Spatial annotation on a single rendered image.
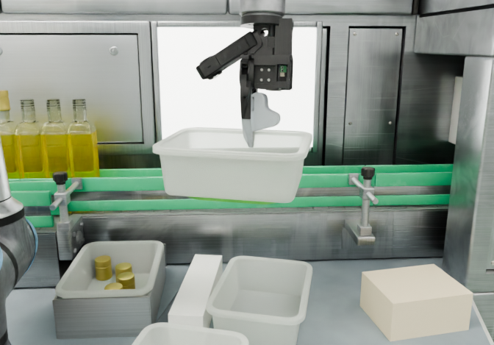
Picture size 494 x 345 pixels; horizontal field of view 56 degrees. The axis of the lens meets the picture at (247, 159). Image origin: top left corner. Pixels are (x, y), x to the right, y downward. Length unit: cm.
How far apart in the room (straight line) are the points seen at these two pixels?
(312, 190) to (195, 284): 37
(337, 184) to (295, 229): 15
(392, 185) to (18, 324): 85
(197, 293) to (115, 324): 15
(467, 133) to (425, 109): 32
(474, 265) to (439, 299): 19
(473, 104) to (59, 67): 96
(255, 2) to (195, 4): 47
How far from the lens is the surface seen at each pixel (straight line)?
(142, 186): 111
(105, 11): 125
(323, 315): 97
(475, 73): 106
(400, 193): 119
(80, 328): 94
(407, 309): 91
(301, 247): 115
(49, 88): 129
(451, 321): 98
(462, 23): 112
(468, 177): 107
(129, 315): 91
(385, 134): 135
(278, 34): 78
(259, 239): 113
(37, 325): 101
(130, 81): 124
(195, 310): 87
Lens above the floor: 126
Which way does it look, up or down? 14 degrees down
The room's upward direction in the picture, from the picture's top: straight up
